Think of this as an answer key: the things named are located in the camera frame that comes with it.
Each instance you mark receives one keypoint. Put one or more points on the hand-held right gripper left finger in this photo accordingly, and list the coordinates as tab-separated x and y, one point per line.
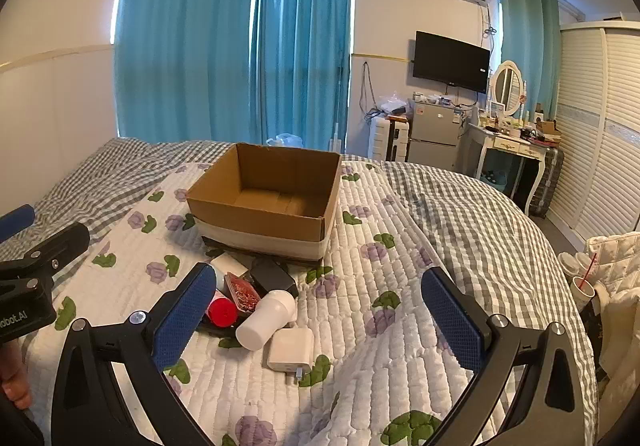
184	318

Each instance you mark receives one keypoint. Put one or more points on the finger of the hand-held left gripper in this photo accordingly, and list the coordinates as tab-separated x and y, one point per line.
60	243
15	221

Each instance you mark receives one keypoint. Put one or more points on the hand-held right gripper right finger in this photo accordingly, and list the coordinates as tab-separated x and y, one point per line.
452	321

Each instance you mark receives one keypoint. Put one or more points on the red cap bottle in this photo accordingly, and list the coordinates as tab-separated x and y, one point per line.
222	312

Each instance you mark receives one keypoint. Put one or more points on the clear box of small items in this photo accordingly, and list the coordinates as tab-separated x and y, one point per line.
242	293

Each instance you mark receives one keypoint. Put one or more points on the white tube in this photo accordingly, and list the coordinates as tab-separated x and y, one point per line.
227	268

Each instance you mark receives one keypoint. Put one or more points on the white cylindrical bottle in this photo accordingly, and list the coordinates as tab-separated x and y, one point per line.
265	321

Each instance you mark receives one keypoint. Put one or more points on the black case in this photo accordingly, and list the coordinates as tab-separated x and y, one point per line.
272	278

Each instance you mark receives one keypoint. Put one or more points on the white charger plug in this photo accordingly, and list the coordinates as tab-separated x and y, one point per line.
290	351

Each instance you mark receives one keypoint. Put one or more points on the cardboard box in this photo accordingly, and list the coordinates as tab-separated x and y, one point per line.
270	198

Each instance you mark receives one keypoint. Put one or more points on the person's left hand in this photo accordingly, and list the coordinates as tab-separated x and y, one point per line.
12	376

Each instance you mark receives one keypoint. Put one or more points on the white floral quilt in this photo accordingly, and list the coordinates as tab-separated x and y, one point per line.
350	306

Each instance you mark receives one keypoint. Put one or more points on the white cup with red straw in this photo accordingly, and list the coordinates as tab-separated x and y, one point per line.
582	291

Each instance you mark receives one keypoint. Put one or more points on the teal basket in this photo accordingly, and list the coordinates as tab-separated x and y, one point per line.
495	182

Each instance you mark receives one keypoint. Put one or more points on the white quilted cloth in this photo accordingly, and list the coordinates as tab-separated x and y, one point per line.
620	306

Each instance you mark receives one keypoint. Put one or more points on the dark suitcase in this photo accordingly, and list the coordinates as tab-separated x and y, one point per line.
547	181

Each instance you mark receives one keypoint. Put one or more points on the silver small fridge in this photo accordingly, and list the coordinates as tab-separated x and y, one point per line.
432	135

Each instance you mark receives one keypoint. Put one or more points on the white dressing table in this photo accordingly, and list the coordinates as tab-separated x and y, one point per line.
505	140

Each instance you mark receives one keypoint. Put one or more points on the white suitcase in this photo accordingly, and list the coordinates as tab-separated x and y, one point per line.
389	138

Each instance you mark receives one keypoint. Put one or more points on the clear plastic bag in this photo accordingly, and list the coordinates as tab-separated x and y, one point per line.
285	140

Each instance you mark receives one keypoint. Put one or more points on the white upright cleaning tool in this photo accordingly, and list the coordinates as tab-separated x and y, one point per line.
335	140

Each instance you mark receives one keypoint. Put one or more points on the crumpled plastic bag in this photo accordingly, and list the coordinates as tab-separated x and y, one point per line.
392	104

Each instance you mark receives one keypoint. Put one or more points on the white oval mirror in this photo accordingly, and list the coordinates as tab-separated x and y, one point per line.
506	88

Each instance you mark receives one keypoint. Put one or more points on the wide teal curtain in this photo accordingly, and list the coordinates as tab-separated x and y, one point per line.
185	35

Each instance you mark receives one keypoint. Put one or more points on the white louvred wardrobe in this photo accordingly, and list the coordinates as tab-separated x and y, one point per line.
600	125

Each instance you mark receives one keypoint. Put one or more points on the teal curtain with eyelets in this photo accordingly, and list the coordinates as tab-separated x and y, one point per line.
527	35

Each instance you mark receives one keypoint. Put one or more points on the narrow teal curtain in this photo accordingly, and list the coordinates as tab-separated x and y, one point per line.
300	45

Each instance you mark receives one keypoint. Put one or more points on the black wall television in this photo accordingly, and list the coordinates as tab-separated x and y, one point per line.
450	60

